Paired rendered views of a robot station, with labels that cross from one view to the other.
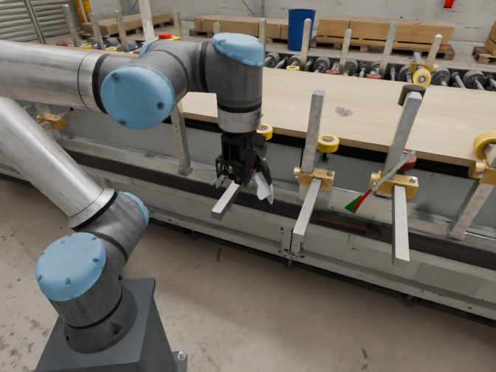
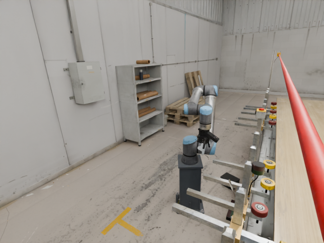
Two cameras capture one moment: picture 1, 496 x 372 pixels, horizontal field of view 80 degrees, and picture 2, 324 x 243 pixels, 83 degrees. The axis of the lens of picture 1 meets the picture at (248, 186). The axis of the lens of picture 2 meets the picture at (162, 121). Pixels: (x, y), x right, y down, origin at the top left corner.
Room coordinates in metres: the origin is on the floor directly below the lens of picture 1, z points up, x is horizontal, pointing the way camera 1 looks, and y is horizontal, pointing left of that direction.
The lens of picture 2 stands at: (0.47, -1.34, 1.68)
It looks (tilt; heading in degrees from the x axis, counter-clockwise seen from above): 20 degrees down; 100
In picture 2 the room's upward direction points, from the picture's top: 2 degrees counter-clockwise
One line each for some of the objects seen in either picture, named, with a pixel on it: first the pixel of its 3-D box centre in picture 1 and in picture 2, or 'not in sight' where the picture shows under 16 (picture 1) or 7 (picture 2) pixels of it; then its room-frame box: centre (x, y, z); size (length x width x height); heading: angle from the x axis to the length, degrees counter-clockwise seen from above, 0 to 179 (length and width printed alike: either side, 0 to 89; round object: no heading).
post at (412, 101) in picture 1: (389, 169); (243, 197); (0.77, -0.44, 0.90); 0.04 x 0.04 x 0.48; 69
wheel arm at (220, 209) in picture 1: (243, 177); (239, 167); (0.86, 0.02, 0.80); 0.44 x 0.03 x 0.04; 159
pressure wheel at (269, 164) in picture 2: (261, 139); (268, 168); (1.04, -0.05, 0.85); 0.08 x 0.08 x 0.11
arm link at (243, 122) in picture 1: (240, 116); (205, 126); (0.57, 0.01, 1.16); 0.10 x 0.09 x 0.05; 65
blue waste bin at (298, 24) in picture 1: (300, 29); not in sight; (6.69, -1.07, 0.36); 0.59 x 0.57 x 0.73; 155
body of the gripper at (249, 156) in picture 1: (238, 152); (203, 135); (0.56, 0.02, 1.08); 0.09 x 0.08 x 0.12; 155
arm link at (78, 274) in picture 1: (82, 274); (190, 144); (0.46, 0.41, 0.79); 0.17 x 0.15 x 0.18; 172
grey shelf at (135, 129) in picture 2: not in sight; (142, 102); (-0.58, 2.31, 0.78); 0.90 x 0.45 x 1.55; 65
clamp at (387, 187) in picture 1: (392, 183); (242, 208); (0.76, -0.46, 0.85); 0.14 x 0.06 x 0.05; 69
